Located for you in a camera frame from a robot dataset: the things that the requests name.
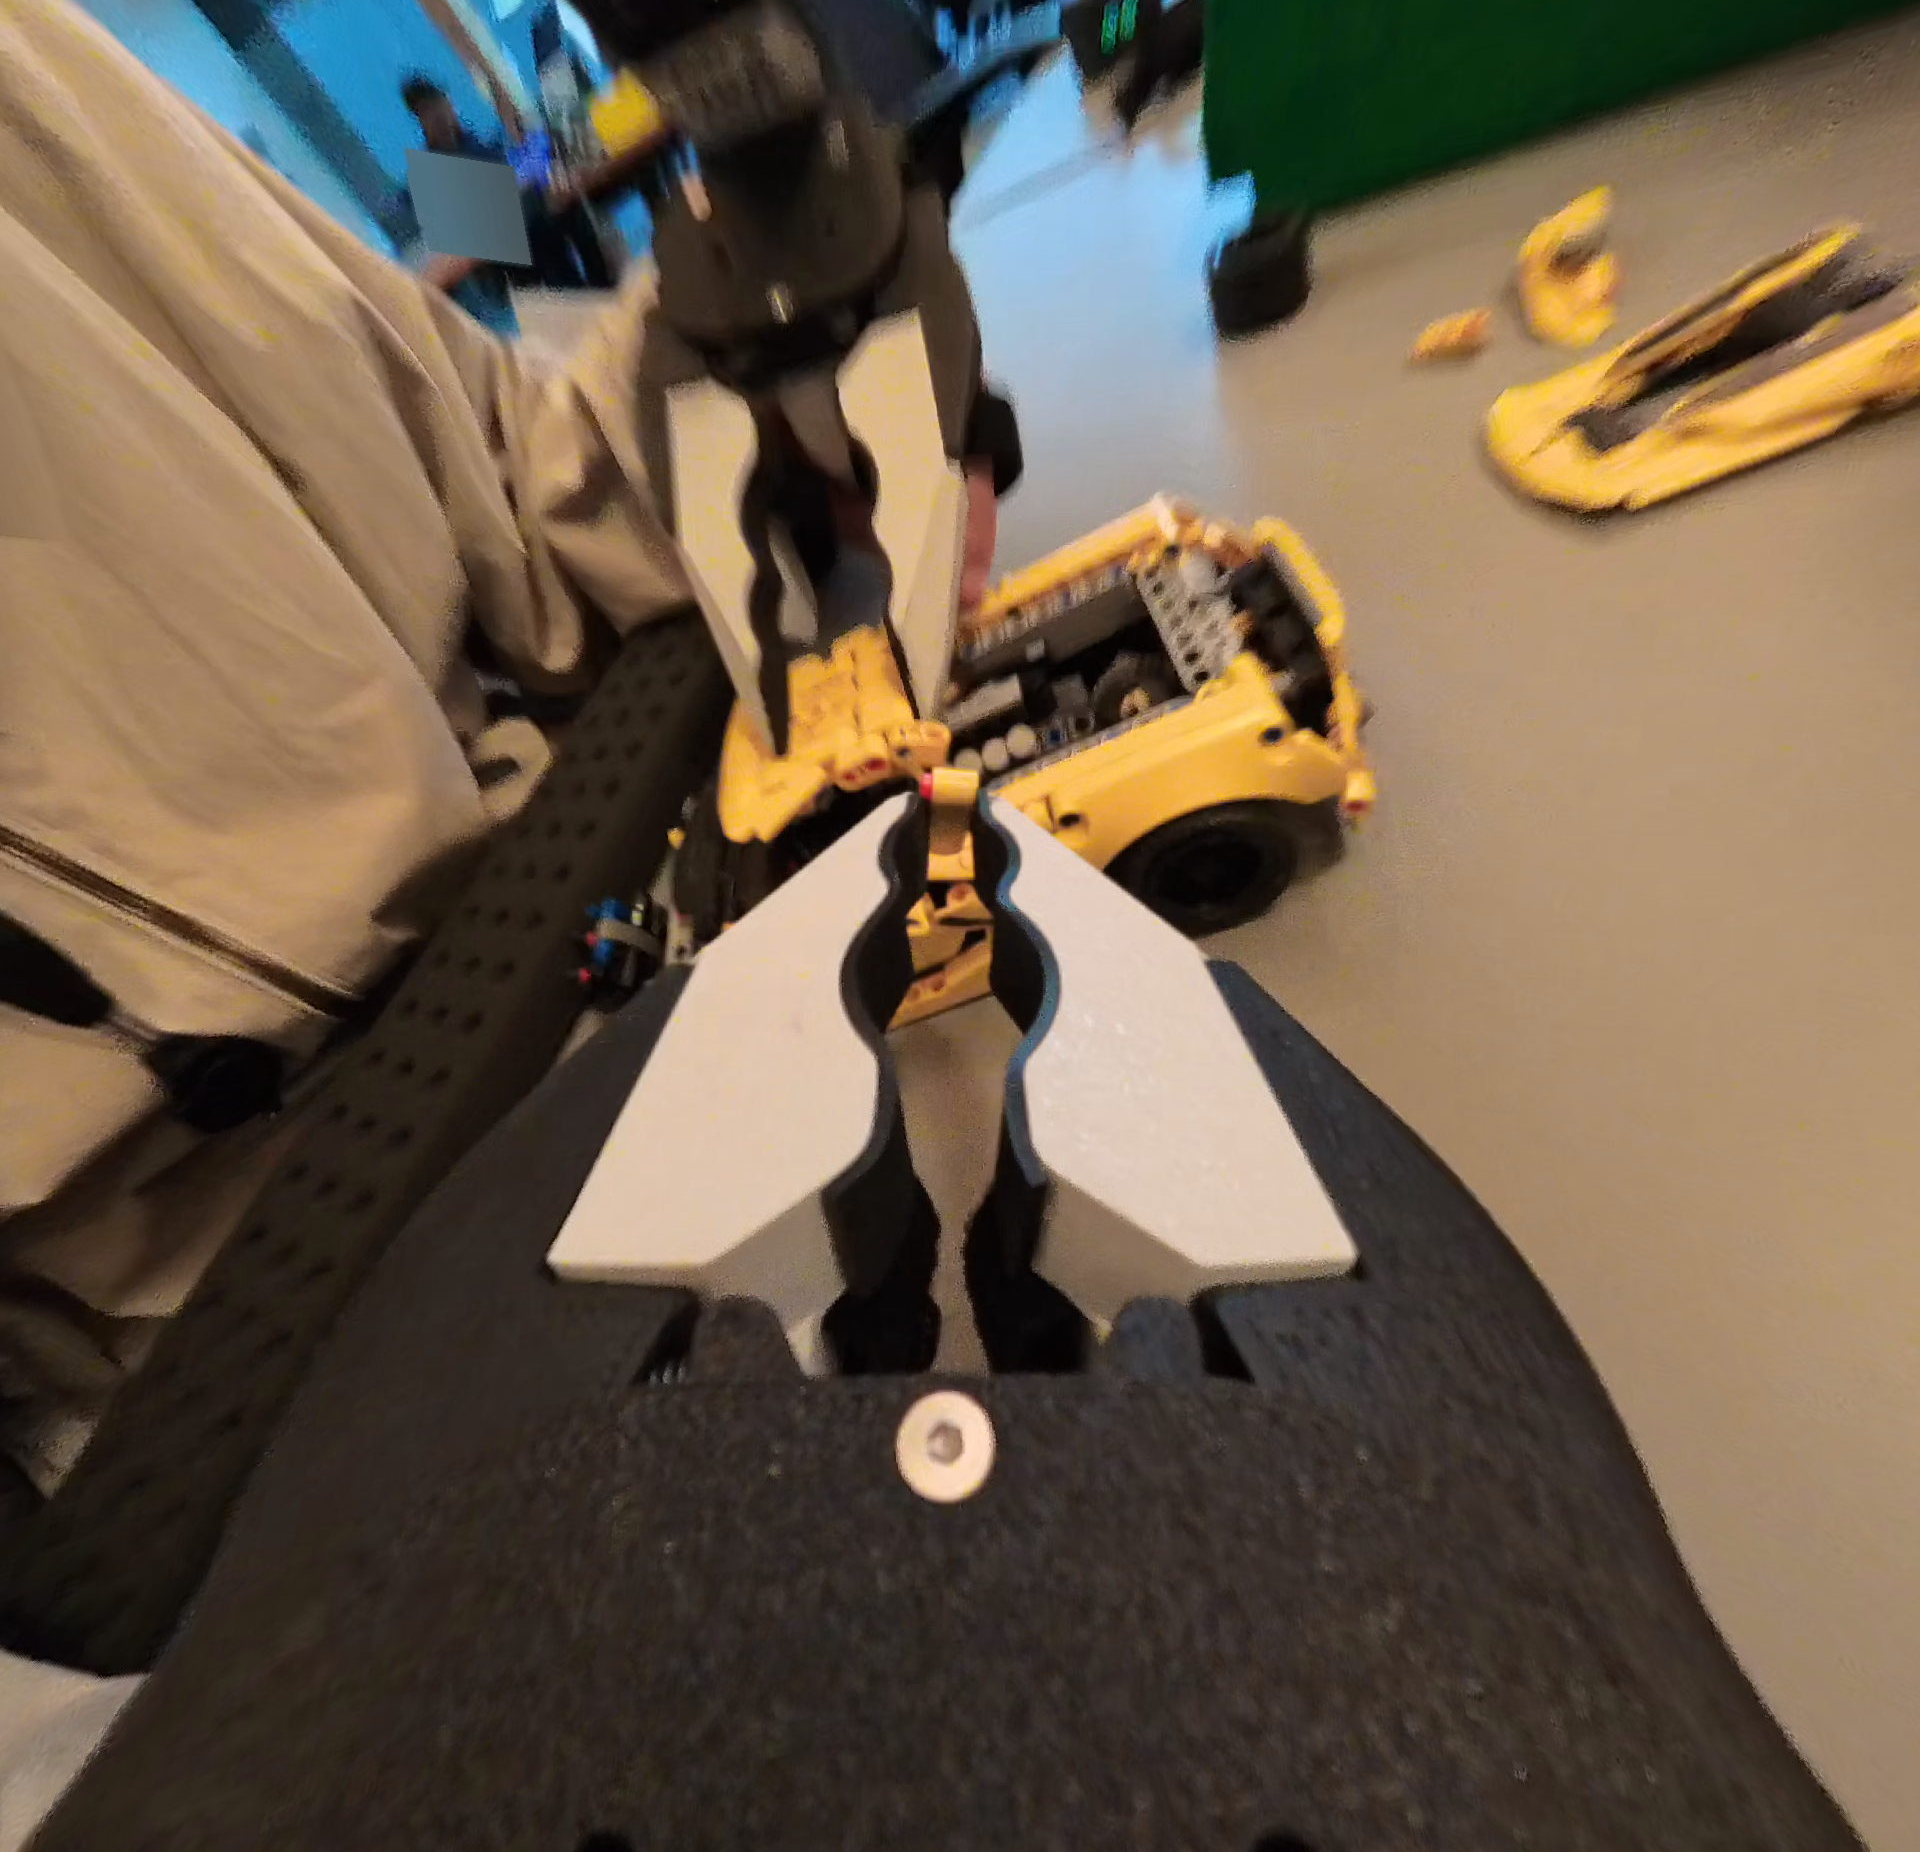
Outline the yellow toy car model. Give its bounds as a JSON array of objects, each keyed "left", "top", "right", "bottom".
[{"left": 575, "top": 489, "right": 1379, "bottom": 1031}]

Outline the green plastic bin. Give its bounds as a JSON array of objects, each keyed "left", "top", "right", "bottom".
[{"left": 1201, "top": 0, "right": 1920, "bottom": 221}]

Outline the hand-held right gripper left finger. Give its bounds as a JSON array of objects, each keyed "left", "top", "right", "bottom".
[{"left": 546, "top": 794, "right": 938, "bottom": 1370}]

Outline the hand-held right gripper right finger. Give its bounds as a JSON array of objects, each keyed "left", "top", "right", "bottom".
[{"left": 961, "top": 794, "right": 1362, "bottom": 1370}]

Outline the yellow toy body section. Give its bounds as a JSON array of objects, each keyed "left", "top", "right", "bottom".
[{"left": 1511, "top": 184, "right": 1624, "bottom": 350}]

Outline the person's beige jacket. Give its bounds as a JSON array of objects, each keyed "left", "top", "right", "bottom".
[{"left": 0, "top": 0, "right": 688, "bottom": 1449}]

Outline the yellow toy car hood section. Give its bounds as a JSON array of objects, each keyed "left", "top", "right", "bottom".
[{"left": 1479, "top": 221, "right": 1920, "bottom": 517}]

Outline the black device green light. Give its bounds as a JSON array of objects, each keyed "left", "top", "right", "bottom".
[{"left": 1059, "top": 0, "right": 1168, "bottom": 91}]

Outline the black toy tyre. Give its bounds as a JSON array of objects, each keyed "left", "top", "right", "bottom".
[{"left": 1205, "top": 213, "right": 1317, "bottom": 344}]

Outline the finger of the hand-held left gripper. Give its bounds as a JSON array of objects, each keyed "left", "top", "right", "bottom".
[
  {"left": 837, "top": 304, "right": 967, "bottom": 723},
  {"left": 666, "top": 374, "right": 794, "bottom": 759}
]

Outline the grey desk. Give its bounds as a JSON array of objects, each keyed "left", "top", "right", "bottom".
[{"left": 519, "top": 8, "right": 1920, "bottom": 1852}]

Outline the person's left forearm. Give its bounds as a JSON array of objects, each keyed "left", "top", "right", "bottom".
[{"left": 451, "top": 268, "right": 710, "bottom": 669}]

